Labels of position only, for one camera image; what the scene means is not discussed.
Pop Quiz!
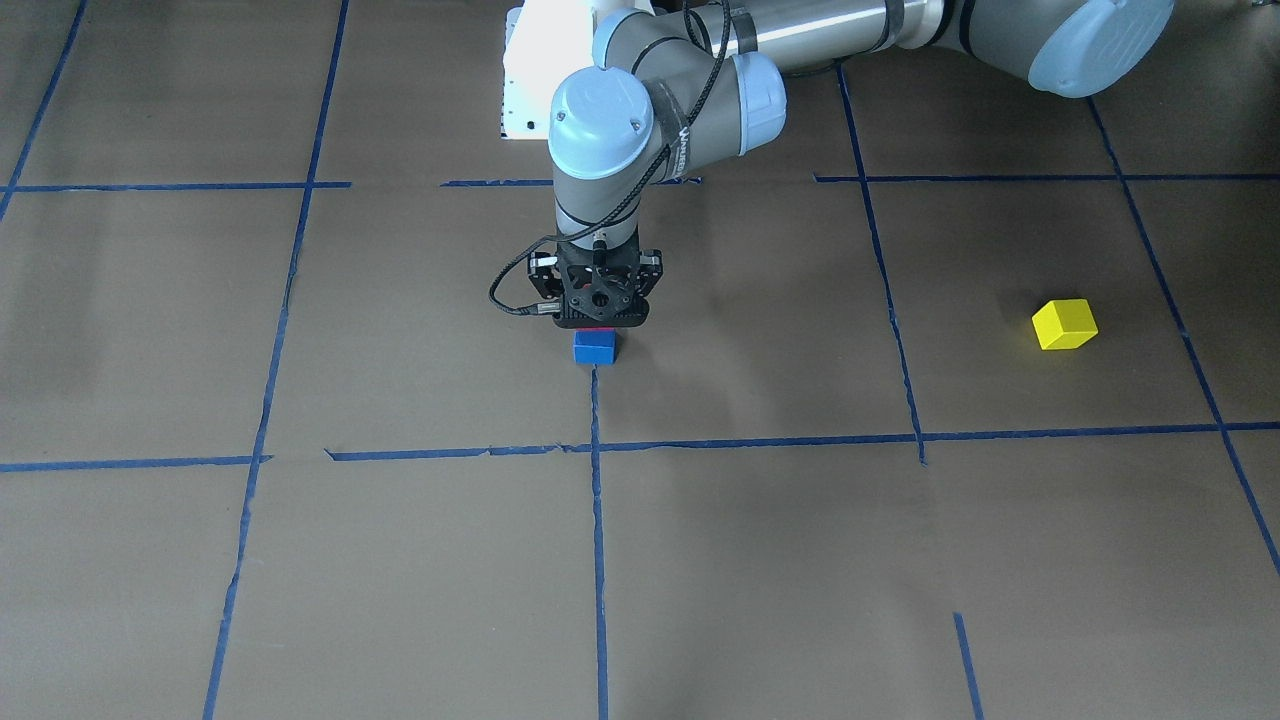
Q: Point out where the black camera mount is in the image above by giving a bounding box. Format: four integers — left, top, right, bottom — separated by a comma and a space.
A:
553, 265, 650, 331

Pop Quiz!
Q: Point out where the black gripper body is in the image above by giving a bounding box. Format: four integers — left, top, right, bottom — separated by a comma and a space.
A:
556, 236, 640, 290

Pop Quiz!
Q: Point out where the yellow wooden block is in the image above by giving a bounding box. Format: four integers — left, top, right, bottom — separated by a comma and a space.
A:
1030, 299, 1100, 351

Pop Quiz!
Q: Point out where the white pedestal column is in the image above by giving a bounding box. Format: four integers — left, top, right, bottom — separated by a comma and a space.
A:
500, 1, 596, 142

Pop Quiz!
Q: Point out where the blue wooden block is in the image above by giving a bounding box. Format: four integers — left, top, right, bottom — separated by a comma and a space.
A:
572, 331, 620, 365

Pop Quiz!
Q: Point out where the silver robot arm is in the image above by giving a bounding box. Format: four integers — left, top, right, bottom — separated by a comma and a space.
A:
504, 1, 1175, 327

